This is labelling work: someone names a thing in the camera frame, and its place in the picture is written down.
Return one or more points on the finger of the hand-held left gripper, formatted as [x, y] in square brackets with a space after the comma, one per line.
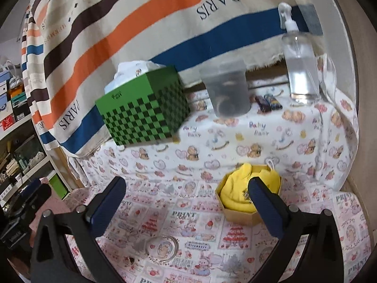
[41, 193]

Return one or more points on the round glass dish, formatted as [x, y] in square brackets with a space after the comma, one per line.
[160, 249]

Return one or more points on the green checkered box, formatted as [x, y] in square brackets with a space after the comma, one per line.
[141, 109]

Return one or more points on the bear print tablecloth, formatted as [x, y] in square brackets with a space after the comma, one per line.
[265, 141]

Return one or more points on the translucent plastic cup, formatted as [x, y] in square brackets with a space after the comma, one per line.
[226, 88]

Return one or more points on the green storage bin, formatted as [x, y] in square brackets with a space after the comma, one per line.
[57, 186]

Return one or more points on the clear spray bottle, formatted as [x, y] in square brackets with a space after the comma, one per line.
[300, 64]

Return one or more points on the small metal brooch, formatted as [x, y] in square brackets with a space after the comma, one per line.
[246, 196]

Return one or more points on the white cloth in green box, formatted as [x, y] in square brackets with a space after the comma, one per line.
[126, 70]

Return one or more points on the storage shelf with boxes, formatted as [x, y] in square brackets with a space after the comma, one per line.
[17, 123]

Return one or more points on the small dark earring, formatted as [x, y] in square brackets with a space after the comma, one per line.
[131, 260]

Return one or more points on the striped woven blanket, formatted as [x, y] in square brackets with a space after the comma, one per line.
[147, 20]

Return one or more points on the yellow cloth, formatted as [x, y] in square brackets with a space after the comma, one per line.
[235, 188]

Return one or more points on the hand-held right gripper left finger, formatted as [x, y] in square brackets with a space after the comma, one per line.
[107, 203]

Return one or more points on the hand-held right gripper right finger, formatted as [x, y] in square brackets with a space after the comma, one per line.
[265, 206]

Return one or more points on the pink cartoon print mat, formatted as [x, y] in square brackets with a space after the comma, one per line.
[191, 218]

